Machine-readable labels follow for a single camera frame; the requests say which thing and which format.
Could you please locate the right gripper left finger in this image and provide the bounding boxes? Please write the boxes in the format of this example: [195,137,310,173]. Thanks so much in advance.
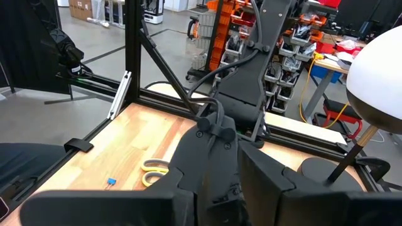
[147,153,197,226]

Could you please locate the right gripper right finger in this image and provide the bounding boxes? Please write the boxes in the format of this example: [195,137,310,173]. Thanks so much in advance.
[238,141,296,226]

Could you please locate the yellow-handled scissors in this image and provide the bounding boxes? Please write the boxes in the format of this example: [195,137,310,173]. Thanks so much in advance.
[140,158,170,188]

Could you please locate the black table edge clip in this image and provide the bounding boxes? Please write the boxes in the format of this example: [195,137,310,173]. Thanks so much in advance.
[64,137,94,154]

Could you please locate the blue storage bin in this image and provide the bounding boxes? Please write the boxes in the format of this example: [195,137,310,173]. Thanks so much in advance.
[310,64,342,84]

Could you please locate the wooden workbench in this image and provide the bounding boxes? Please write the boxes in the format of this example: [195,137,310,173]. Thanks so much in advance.
[301,46,371,122]

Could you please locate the shelving rack with orange bins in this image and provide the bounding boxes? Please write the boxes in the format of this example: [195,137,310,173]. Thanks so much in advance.
[187,0,315,116]

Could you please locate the white globe table lamp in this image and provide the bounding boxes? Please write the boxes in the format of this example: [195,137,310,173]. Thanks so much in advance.
[296,24,402,193]

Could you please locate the white machine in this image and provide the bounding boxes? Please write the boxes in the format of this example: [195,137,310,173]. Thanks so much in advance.
[143,0,165,25]

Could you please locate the dark seat cushion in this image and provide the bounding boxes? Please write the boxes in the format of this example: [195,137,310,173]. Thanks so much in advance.
[0,143,67,202]

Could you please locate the cardboard box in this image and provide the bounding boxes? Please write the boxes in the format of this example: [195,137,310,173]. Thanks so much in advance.
[68,0,95,20]

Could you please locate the black partition panel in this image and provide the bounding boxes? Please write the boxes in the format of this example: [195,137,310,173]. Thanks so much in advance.
[0,0,72,95]

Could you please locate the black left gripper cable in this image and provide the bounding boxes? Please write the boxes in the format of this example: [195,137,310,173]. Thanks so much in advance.
[187,43,263,126]

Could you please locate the yellow floor cable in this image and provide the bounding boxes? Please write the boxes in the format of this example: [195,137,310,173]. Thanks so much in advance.
[298,52,350,129]

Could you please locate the black aluminium table frame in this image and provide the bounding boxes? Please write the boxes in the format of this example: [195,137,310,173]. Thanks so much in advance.
[56,0,402,193]

